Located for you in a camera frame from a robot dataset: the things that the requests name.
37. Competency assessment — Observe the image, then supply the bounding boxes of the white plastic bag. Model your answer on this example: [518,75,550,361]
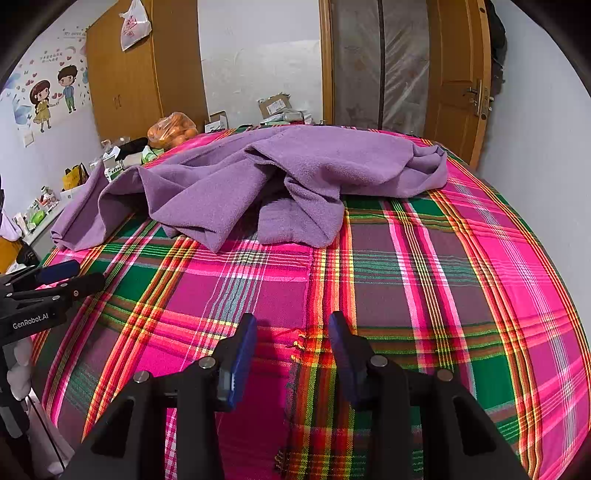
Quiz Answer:
[119,0,153,52]

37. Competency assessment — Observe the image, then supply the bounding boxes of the plaid bed sheet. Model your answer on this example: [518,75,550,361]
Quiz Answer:
[30,127,580,480]

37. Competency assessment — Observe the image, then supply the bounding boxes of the black cloth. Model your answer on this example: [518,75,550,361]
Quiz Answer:
[115,137,148,160]

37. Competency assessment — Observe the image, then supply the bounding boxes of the open cardboard box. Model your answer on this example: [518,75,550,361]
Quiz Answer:
[257,93,293,120]

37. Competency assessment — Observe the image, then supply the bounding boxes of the bag of oranges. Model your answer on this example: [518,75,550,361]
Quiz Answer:
[148,112,198,149]

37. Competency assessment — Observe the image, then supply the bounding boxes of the wooden door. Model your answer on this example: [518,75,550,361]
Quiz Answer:
[425,0,492,169]

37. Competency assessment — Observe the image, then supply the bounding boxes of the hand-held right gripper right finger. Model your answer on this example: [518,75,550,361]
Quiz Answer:
[327,311,532,480]

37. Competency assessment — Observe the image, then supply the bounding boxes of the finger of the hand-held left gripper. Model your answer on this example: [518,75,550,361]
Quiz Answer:
[9,272,107,305]
[0,260,82,289]

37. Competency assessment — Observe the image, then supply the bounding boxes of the small white box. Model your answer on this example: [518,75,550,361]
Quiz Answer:
[204,111,229,134]

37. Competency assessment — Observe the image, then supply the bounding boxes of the yellow paper bag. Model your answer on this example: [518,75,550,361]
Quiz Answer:
[63,162,90,190]

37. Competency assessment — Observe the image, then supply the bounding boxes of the purple sweater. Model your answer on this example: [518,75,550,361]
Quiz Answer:
[50,124,450,254]

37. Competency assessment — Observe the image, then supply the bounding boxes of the wooden door frame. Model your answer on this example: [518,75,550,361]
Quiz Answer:
[318,0,335,125]

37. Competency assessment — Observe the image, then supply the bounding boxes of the metal door handle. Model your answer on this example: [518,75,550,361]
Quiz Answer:
[464,79,494,121]

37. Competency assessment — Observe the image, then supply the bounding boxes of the clear plastic door curtain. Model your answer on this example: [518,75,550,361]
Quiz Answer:
[330,0,432,137]

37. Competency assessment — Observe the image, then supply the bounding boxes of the wooden wardrobe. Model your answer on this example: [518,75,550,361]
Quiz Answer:
[85,0,208,141]

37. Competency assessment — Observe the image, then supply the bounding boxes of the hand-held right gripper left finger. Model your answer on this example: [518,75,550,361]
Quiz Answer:
[76,313,258,480]

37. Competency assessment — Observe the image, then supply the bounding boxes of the green white box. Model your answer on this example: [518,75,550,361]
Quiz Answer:
[102,157,130,182]

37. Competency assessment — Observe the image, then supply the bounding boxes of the lilac towel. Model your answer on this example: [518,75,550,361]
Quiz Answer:
[0,210,24,241]

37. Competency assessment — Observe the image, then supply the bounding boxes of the person's left hand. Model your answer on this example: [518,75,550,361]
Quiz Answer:
[8,339,35,401]

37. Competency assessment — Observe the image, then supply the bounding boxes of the dark hanging clothes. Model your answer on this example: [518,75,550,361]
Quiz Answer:
[485,0,509,97]

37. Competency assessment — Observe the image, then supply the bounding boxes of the cartoon wall sticker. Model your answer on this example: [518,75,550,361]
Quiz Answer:
[0,25,90,134]

